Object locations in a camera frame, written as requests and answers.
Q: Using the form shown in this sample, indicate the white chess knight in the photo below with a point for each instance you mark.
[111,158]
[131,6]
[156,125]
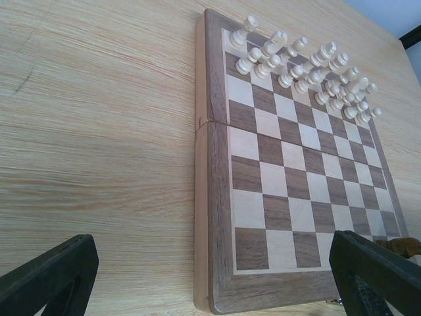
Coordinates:
[274,44]
[353,89]

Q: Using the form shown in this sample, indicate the white chess king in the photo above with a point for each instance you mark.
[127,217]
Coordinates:
[336,63]

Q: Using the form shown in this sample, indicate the dark chess piece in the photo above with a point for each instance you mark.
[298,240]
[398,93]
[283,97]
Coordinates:
[404,247]

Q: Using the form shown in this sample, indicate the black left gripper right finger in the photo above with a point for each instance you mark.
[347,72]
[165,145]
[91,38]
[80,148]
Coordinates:
[370,278]

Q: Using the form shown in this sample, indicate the white chess queen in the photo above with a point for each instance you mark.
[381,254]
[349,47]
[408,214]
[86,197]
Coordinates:
[323,54]

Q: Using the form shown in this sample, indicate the wooden chess board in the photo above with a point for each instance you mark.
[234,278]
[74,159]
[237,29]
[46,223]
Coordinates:
[276,174]

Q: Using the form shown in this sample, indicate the white chess bishop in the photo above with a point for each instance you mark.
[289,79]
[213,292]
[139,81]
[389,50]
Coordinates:
[293,50]
[349,75]

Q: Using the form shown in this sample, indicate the white chess rook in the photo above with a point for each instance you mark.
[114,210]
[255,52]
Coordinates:
[371,88]
[238,38]

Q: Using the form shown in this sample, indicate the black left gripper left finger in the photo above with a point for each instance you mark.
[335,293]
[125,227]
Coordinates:
[57,282]

